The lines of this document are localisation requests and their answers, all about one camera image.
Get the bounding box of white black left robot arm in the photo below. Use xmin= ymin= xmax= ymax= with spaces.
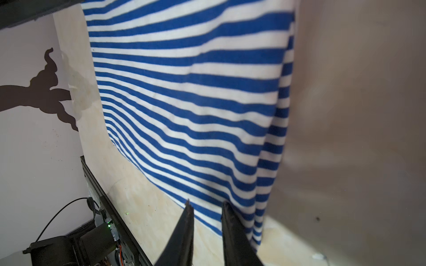
xmin=22 ymin=197 xmax=123 ymax=266

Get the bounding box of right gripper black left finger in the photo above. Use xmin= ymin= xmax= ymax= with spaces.
xmin=155 ymin=200 xmax=194 ymax=266

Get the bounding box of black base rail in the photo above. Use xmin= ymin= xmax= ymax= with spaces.
xmin=80 ymin=156 xmax=152 ymax=266

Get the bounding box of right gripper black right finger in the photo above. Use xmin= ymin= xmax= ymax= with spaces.
xmin=221 ymin=202 xmax=263 ymax=266

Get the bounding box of blue white striped tank top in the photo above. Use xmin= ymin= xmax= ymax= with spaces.
xmin=81 ymin=1 xmax=298 ymax=249

